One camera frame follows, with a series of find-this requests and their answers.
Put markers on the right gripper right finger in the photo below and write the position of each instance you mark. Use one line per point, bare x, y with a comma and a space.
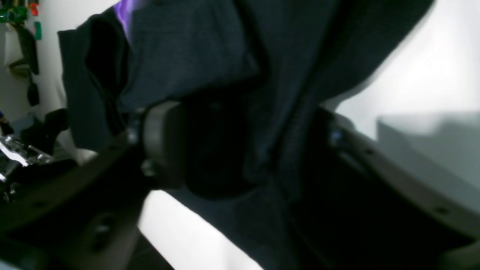
358, 211

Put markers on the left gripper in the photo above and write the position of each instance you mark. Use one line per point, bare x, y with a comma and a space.
32, 154

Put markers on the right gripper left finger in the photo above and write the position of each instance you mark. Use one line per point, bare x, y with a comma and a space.
87, 219

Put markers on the black T-shirt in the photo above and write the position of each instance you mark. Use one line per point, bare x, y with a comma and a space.
250, 74

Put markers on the grey right bin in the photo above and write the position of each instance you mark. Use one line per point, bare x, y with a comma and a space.
441, 150

